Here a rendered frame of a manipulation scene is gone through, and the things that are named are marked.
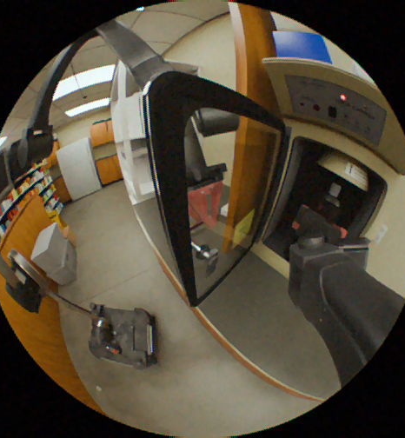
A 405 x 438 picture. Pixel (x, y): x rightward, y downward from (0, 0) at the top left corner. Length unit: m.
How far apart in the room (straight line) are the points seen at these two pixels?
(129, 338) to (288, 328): 1.07
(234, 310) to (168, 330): 1.03
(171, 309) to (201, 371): 0.67
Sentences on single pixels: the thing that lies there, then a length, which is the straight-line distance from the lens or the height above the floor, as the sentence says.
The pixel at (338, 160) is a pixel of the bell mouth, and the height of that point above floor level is 1.35.
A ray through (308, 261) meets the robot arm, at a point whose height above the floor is 1.25.
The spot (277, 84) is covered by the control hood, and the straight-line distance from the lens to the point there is 0.31.
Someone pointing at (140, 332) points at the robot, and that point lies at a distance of 1.21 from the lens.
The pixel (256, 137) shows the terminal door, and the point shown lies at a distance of 0.19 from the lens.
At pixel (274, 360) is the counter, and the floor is 0.94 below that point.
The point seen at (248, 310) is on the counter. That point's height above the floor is 0.94.
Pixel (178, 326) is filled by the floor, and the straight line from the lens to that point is 1.37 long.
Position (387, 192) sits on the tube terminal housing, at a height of 1.35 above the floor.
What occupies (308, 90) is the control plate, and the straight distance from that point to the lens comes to 0.29.
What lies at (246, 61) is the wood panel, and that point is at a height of 1.53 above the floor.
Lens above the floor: 1.35
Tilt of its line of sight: 38 degrees down
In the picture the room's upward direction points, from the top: straight up
